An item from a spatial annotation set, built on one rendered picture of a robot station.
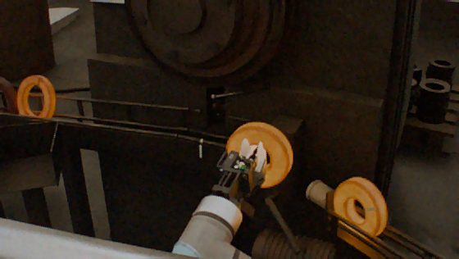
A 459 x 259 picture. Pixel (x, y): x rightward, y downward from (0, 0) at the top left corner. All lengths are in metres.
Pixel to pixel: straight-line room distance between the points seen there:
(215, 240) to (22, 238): 0.36
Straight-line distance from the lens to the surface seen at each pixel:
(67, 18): 5.70
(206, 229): 0.97
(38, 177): 1.63
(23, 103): 1.99
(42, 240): 0.83
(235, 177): 1.04
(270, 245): 1.41
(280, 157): 1.16
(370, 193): 1.19
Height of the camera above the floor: 1.43
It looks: 27 degrees down
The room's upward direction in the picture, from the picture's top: straight up
